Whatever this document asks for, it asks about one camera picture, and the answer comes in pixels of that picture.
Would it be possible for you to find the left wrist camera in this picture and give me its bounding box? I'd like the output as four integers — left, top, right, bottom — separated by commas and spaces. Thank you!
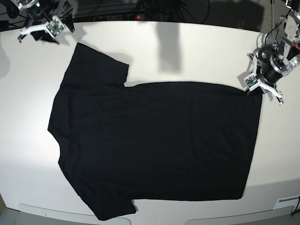
237, 72, 259, 92

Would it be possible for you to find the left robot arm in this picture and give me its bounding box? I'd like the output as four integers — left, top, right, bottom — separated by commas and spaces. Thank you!
244, 0, 300, 105

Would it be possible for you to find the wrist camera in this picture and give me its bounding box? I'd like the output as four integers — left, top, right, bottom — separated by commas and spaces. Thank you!
237, 72, 259, 92
46, 15, 65, 38

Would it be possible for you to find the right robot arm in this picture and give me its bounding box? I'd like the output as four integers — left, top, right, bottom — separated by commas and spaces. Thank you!
12, 0, 75, 44

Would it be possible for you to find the black power strip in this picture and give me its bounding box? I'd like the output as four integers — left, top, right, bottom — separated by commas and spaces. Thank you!
93, 14, 144, 22

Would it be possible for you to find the black T-shirt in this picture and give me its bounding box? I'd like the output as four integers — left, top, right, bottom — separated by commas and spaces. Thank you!
48, 43, 263, 221

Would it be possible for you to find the black cable bundle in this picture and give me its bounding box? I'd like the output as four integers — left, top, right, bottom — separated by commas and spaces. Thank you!
133, 0, 211, 23

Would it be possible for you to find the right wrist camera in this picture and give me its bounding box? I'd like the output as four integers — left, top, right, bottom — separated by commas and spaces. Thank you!
46, 15, 65, 38

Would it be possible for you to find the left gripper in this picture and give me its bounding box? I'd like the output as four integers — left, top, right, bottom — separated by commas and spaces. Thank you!
247, 48, 300, 105

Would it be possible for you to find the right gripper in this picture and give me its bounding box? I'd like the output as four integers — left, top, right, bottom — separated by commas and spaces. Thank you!
18, 7, 75, 42

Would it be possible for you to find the thin metal pole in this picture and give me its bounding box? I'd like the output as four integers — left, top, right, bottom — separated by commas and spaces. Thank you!
270, 0, 275, 32

